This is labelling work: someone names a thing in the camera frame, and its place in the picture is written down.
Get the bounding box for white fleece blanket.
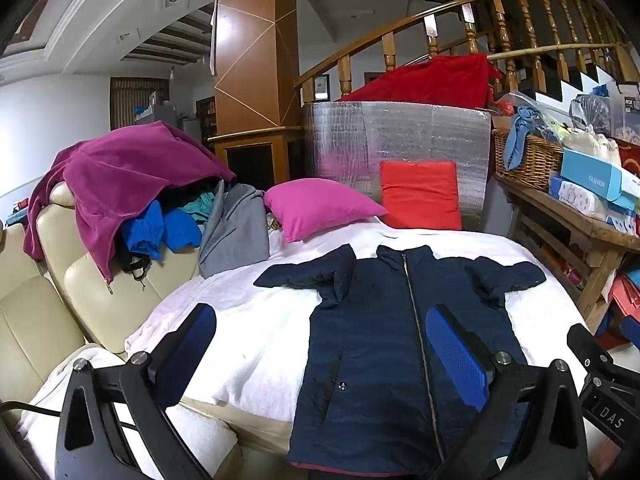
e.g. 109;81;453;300
15;215;621;480

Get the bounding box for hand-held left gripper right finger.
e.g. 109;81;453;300
425;302;591;480

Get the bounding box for cream leather sofa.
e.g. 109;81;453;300
0;180;301;461

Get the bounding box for cream fabric bundle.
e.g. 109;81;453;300
565;130;621;166

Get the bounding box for clear dotted plastic bag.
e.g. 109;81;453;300
570;95;613;136

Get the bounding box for wooden side table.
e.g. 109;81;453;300
492;172;640;333

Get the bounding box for pink pillow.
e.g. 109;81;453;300
263;178;388;244

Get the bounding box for light blue cardboard box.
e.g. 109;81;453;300
560;149;640;211

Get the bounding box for black strapped bag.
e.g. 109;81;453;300
117;250;151;281

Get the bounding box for clear plastic storage box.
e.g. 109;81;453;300
615;82;640;136

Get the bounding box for blue cloth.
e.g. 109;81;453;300
502;106;543;171

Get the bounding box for bright blue garment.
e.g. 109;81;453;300
120;200;203;261

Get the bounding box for teal garment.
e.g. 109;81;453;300
180;182;221;221

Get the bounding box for navy blue zip jacket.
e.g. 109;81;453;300
254;244;547;473

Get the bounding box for grey refrigerator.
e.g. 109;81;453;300
150;102;201;141

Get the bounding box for red velvet cloth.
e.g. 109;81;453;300
340;54;503;109

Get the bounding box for magenta velvet cloth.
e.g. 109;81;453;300
23;120;237;283

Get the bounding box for white patterned packet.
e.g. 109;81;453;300
549;175;613;221

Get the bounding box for grey garment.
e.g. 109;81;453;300
198;182;271;278

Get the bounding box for red pillow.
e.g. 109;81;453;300
380;160;462;231

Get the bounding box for wicker basket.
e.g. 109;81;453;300
492;129;566;192

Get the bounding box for black cable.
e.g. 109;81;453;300
0;401;62;417

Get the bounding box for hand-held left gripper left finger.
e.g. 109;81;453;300
55;302;218;480

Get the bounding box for wooden panelled pillar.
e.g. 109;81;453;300
207;0;303;186

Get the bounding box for silver foil insulation board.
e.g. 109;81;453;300
302;101;492;221

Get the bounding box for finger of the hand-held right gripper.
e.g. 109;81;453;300
566;323;617;377

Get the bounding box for brown window blind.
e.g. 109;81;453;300
110;77;170;131

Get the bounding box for red boxes under table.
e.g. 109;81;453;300
607;270;640;331

